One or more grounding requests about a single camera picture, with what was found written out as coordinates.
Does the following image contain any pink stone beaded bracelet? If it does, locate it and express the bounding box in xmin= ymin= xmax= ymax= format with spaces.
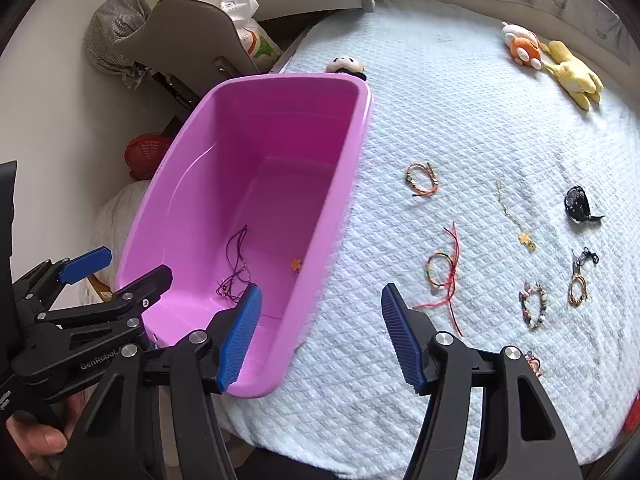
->
xmin=519 ymin=282 xmax=551 ymax=331

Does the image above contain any red plastic basket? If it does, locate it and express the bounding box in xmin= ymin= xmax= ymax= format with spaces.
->
xmin=124 ymin=133 xmax=174 ymax=181

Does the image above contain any person's left hand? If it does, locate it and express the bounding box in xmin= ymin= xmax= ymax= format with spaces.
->
xmin=5 ymin=392 xmax=93 ymax=480

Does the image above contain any pink plastic basin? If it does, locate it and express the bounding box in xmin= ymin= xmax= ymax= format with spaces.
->
xmin=116 ymin=73 xmax=373 ymax=399

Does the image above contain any panda plush toy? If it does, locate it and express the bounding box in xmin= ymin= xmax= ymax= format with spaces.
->
xmin=326 ymin=56 xmax=368 ymax=82

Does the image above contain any orange white plush toy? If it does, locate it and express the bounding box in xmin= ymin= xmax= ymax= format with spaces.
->
xmin=501 ymin=21 xmax=543 ymax=71

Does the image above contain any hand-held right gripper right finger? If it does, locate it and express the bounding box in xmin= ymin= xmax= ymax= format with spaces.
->
xmin=381 ymin=282 xmax=586 ymax=480

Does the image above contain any purple cord necklace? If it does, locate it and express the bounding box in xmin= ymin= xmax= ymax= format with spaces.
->
xmin=216 ymin=225 xmax=253 ymax=303

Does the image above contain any yellow plush toy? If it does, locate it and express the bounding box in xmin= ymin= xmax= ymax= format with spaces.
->
xmin=540 ymin=40 xmax=605 ymax=111

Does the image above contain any grey chair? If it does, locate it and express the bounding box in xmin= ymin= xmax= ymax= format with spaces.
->
xmin=111 ymin=0 xmax=262 ymax=111

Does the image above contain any red string bracelet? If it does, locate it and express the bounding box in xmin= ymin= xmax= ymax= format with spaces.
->
xmin=414 ymin=221 xmax=465 ymax=337

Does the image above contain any printed plastic bag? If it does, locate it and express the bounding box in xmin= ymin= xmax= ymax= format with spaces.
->
xmin=220 ymin=0 xmax=282 ymax=75

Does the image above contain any black cord bracelet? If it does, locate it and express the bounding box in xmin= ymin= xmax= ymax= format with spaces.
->
xmin=567 ymin=247 xmax=600 ymax=308

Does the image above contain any orange braided bracelet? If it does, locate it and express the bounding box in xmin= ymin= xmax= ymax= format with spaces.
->
xmin=405 ymin=161 xmax=442 ymax=197

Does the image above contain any black wristwatch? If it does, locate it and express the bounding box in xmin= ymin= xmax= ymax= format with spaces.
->
xmin=564 ymin=185 xmax=606 ymax=225

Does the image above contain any gold chain flower necklace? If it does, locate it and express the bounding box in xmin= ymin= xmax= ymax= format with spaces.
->
xmin=495 ymin=180 xmax=538 ymax=252

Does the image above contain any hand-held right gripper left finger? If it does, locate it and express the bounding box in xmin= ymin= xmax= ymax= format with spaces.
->
xmin=57 ymin=284 xmax=263 ymax=480

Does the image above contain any small cardboard box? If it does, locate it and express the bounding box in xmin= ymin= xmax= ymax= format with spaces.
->
xmin=86 ymin=274 xmax=115 ymax=305

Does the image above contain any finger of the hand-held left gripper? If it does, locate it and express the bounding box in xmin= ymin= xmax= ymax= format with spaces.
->
xmin=14 ymin=246 xmax=113 ymax=313
xmin=100 ymin=265 xmax=174 ymax=333

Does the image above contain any grey striped cloth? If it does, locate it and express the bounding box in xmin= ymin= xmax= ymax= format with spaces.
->
xmin=84 ymin=0 xmax=157 ymax=91

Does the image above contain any white quilted blanket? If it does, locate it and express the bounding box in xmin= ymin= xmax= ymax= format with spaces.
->
xmin=220 ymin=7 xmax=640 ymax=476

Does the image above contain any white mesh cloth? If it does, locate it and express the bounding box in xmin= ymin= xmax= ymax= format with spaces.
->
xmin=92 ymin=180 xmax=152 ymax=291

